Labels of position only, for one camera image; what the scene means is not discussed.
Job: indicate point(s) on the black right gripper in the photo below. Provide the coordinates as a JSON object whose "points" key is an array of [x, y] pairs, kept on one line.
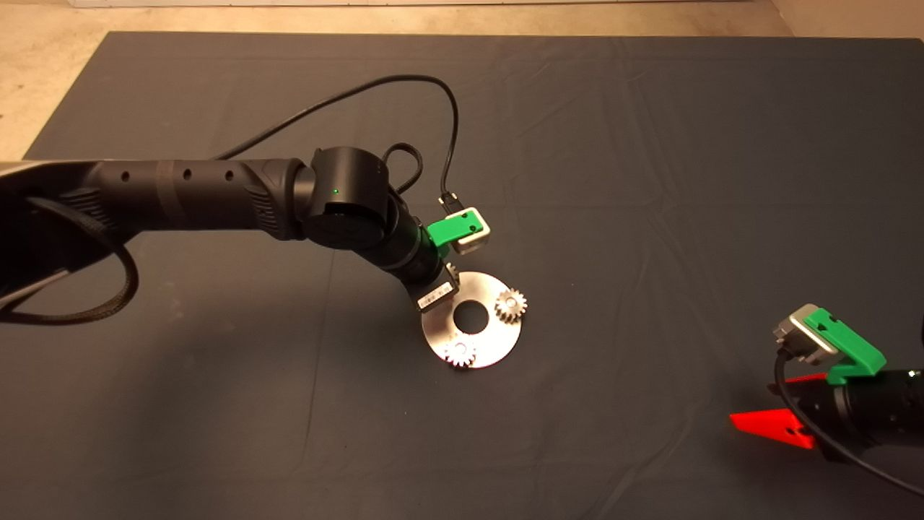
{"points": [[823, 419]]}

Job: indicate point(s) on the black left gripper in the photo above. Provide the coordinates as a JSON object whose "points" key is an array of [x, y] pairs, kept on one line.
{"points": [[433, 295]]}

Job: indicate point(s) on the white gear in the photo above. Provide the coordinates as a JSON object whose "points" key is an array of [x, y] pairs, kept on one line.
{"points": [[452, 273], [455, 357]]}

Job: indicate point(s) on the small steel planetary gear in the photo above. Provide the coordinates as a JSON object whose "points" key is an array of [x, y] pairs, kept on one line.
{"points": [[516, 310]]}

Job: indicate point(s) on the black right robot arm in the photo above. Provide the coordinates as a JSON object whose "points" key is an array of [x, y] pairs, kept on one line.
{"points": [[888, 404]]}

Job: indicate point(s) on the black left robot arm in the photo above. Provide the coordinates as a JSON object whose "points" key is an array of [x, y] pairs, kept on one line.
{"points": [[346, 202]]}

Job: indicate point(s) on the round metal carrier plate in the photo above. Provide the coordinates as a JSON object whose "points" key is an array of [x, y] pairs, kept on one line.
{"points": [[498, 343]]}

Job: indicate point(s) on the dark grey table cloth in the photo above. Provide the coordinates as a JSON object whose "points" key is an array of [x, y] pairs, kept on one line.
{"points": [[650, 144]]}

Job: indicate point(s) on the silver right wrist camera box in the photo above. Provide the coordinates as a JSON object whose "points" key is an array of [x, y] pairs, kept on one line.
{"points": [[798, 339]]}

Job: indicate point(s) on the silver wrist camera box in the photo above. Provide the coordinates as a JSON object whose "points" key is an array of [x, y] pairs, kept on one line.
{"points": [[798, 339], [480, 235]]}

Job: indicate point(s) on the green left camera mount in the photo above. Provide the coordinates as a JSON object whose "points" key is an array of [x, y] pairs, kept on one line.
{"points": [[447, 230]]}

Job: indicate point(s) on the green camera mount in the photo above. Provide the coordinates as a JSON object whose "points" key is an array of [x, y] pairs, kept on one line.
{"points": [[447, 230], [844, 343]]}

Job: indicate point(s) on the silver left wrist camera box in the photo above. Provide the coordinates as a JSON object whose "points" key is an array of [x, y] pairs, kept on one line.
{"points": [[480, 235]]}

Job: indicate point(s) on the green right camera mount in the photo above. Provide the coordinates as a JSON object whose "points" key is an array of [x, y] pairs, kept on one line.
{"points": [[844, 343]]}

